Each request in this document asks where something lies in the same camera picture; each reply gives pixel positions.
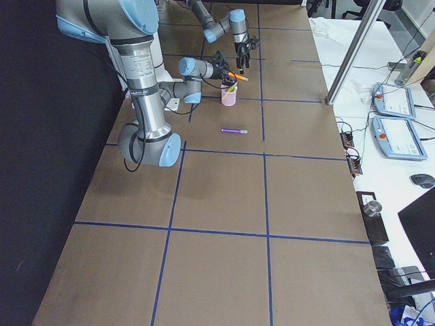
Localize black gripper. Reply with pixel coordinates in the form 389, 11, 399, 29
212, 57, 250, 85
234, 33, 259, 61

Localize orange highlighter pen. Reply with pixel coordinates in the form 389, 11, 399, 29
228, 72, 249, 82

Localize purple highlighter pen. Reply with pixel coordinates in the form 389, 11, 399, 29
221, 128, 248, 134

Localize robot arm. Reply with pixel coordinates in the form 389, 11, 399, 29
56, 1, 233, 166
185, 0, 260, 75

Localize pink mesh pen holder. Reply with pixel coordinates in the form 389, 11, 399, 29
221, 85, 237, 107

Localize upper orange black connector box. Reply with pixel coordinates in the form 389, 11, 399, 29
340, 131, 354, 149

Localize orange black connector box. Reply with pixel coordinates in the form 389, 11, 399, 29
346, 154, 363, 177
340, 131, 354, 149

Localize lower orange black connector box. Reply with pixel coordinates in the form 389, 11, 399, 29
346, 154, 363, 177

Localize upper teach pendant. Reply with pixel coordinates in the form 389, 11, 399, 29
372, 83, 416, 120

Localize teach pendant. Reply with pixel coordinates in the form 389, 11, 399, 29
371, 116, 428, 162
372, 83, 416, 120

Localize lower teach pendant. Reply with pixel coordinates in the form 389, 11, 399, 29
371, 116, 428, 162

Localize metal cylinder weight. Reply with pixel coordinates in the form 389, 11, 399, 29
363, 200, 383, 217

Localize black box under cylinder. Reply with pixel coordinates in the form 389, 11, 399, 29
356, 191, 389, 246

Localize black computer mouse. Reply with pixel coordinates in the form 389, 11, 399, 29
410, 173, 435, 189

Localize black monitor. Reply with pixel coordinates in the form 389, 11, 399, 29
398, 189, 434, 279

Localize blue white bag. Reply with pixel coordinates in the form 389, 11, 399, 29
389, 305, 434, 326

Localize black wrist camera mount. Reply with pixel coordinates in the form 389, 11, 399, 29
209, 50, 229, 69

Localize black camera cable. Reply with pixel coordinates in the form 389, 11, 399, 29
122, 67, 225, 173

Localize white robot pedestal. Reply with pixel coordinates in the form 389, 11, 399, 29
141, 32, 181, 117

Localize aluminium frame post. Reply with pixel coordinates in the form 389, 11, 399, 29
325, 0, 386, 105

